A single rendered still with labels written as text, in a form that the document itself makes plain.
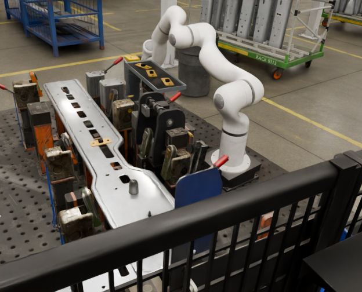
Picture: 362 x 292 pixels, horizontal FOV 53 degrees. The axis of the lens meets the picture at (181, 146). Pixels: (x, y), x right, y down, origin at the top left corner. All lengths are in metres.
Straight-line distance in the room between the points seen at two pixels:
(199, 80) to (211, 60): 2.67
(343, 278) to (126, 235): 0.27
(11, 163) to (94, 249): 1.72
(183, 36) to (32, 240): 1.05
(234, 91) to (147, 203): 0.61
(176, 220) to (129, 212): 0.84
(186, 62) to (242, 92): 2.75
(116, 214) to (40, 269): 0.86
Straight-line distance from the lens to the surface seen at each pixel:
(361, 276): 0.48
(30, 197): 1.75
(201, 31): 1.77
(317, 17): 7.75
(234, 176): 1.71
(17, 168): 1.95
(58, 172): 1.40
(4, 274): 0.29
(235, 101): 1.51
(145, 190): 1.22
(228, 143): 1.67
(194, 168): 1.11
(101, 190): 1.23
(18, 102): 1.95
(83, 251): 0.29
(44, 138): 1.75
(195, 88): 4.34
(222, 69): 1.63
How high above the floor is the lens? 1.76
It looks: 31 degrees down
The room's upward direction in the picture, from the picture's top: 4 degrees clockwise
